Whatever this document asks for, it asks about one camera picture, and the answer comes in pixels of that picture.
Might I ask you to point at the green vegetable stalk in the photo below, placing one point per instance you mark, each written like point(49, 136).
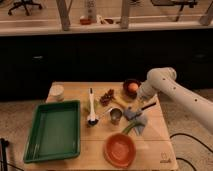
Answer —
point(130, 126)

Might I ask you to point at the yellow banana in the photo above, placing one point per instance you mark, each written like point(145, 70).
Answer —
point(118, 100)

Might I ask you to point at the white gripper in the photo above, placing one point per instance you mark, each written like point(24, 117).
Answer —
point(145, 91)

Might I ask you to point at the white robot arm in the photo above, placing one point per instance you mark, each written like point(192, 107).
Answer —
point(164, 80)

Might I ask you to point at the red orange bowl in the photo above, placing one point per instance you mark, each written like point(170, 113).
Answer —
point(119, 150)

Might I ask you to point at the orange fruit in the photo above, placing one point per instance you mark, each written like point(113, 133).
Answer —
point(133, 87)

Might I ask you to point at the black handled wooden tool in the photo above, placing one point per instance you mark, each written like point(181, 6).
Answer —
point(148, 106)

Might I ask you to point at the black stand at left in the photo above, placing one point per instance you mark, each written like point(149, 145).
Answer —
point(3, 156)

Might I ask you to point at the green plastic tray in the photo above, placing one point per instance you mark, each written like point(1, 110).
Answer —
point(55, 132)

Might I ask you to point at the black office chair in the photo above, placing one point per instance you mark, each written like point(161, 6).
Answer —
point(24, 3)

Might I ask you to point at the small metal cup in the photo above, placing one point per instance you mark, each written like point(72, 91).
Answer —
point(115, 115)

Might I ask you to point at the white cylindrical container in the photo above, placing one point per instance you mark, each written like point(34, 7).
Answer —
point(57, 92)

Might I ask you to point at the grey cloth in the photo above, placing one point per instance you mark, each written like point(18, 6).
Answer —
point(141, 122)

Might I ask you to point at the dark brown bowl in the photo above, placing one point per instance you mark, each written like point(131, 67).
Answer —
point(126, 83)

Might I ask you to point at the small red object on shelf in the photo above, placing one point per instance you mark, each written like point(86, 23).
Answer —
point(85, 21)

